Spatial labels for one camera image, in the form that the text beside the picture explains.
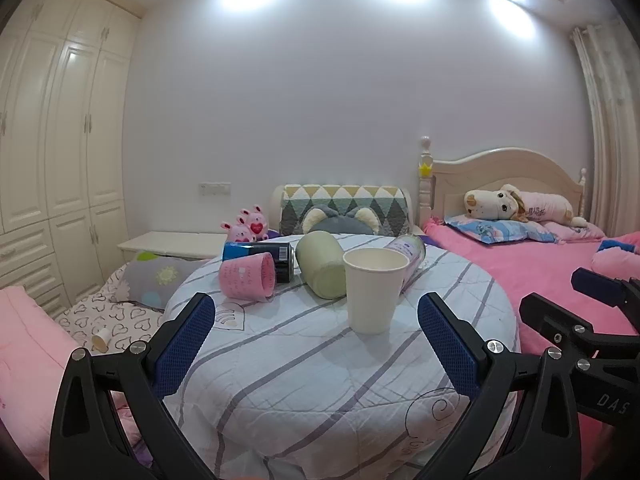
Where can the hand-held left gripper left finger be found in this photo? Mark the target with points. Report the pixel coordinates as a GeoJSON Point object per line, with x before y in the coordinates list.
{"type": "Point", "coordinates": [181, 347]}

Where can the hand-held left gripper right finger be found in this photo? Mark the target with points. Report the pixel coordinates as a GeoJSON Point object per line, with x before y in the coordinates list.
{"type": "Point", "coordinates": [448, 347]}

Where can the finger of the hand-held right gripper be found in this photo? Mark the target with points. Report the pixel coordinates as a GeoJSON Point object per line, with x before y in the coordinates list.
{"type": "Point", "coordinates": [600, 285]}
{"type": "Point", "coordinates": [550, 317]}

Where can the green cup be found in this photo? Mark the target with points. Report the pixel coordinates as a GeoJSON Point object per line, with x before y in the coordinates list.
{"type": "Point", "coordinates": [320, 265]}

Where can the small paper cup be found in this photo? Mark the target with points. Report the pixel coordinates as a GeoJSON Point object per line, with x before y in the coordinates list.
{"type": "Point", "coordinates": [101, 340]}

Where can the white paper cup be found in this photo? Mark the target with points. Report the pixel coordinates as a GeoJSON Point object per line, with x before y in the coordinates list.
{"type": "Point", "coordinates": [374, 295]}

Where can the pink cup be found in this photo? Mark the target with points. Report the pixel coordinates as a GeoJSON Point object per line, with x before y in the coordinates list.
{"type": "Point", "coordinates": [245, 277]}

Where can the pink plush cushion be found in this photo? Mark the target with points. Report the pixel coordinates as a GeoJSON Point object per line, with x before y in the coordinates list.
{"type": "Point", "coordinates": [617, 262]}

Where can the blue cloth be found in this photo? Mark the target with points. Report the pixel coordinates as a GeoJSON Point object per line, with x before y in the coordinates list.
{"type": "Point", "coordinates": [620, 245]}

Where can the pink pillow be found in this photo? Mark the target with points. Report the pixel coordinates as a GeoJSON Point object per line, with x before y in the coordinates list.
{"type": "Point", "coordinates": [575, 232]}

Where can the heart print sheet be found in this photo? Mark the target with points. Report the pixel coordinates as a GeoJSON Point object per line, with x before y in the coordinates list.
{"type": "Point", "coordinates": [120, 322]}

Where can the pink bed sheet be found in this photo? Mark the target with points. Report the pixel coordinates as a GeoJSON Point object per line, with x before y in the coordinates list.
{"type": "Point", "coordinates": [500, 272]}

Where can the grey flower pillow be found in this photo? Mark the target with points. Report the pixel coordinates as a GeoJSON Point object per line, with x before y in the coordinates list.
{"type": "Point", "coordinates": [150, 280]}

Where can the clear bottle purple label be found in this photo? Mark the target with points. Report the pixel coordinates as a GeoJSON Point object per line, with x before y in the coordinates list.
{"type": "Point", "coordinates": [411, 252]}

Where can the blue cartoon pillow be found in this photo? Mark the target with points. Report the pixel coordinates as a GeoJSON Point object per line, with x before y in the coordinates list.
{"type": "Point", "coordinates": [495, 231]}

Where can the white nightstand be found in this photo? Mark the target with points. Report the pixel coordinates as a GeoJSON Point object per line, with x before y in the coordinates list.
{"type": "Point", "coordinates": [165, 243]}

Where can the dark blue can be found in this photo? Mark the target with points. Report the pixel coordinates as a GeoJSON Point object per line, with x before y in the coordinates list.
{"type": "Point", "coordinates": [250, 249]}

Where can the striped white sheet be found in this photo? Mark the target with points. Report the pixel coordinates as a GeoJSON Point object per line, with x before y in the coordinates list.
{"type": "Point", "coordinates": [300, 385]}

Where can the plush dog with pink body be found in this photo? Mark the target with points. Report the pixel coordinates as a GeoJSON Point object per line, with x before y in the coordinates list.
{"type": "Point", "coordinates": [500, 202]}

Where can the pink bunny plush toy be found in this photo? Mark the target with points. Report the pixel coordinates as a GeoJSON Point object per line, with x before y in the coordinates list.
{"type": "Point", "coordinates": [257, 222]}
{"type": "Point", "coordinates": [237, 233]}

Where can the cream bed headboard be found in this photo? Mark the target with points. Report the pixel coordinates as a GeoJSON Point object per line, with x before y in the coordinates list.
{"type": "Point", "coordinates": [505, 170]}

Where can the cream curtain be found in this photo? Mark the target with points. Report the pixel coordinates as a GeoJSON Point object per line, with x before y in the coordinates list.
{"type": "Point", "coordinates": [612, 135]}

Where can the pink quilt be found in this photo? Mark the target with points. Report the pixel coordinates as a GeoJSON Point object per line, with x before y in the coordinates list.
{"type": "Point", "coordinates": [25, 355]}

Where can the grey cushion with ears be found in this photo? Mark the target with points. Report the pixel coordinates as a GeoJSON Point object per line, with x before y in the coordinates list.
{"type": "Point", "coordinates": [330, 221]}

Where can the yellow crown decoration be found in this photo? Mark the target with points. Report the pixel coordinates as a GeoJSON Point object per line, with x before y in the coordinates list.
{"type": "Point", "coordinates": [425, 170]}

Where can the triangle pattern headboard cover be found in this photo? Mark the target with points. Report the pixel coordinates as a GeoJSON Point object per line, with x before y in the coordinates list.
{"type": "Point", "coordinates": [345, 197]}

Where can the cream wardrobe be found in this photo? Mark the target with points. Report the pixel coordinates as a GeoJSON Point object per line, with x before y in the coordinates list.
{"type": "Point", "coordinates": [70, 135]}

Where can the white wall socket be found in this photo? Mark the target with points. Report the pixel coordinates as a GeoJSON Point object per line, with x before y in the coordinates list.
{"type": "Point", "coordinates": [215, 188]}

